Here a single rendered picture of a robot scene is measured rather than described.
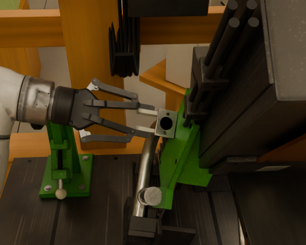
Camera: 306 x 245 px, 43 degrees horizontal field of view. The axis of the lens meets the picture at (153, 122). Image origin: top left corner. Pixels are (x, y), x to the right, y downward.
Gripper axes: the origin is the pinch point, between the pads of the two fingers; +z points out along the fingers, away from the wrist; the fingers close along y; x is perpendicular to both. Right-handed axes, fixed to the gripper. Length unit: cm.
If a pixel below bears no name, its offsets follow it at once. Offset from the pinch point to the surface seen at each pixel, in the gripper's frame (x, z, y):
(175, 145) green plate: -3.5, 4.4, -4.1
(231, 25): -47.7, -4.0, 2.9
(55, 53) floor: 273, -43, 83
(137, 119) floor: 190, 27, 26
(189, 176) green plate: -3.7, 8.1, -9.7
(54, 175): 22.1, -18.0, -14.4
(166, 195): -2.4, 4.4, -14.1
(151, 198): -0.1, 2.2, -15.3
